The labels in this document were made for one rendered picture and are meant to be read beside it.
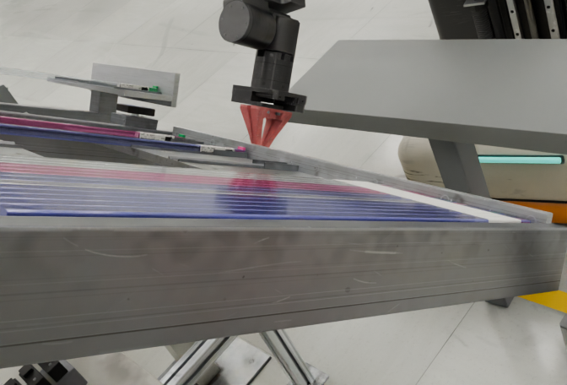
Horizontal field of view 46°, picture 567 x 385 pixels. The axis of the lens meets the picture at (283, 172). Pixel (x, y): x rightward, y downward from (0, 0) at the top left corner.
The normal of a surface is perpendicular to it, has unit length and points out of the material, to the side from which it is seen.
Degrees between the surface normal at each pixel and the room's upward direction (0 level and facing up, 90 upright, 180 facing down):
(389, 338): 0
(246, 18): 46
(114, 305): 90
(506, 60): 0
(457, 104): 0
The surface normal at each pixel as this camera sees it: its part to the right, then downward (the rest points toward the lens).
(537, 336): -0.39, -0.75
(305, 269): 0.66, 0.18
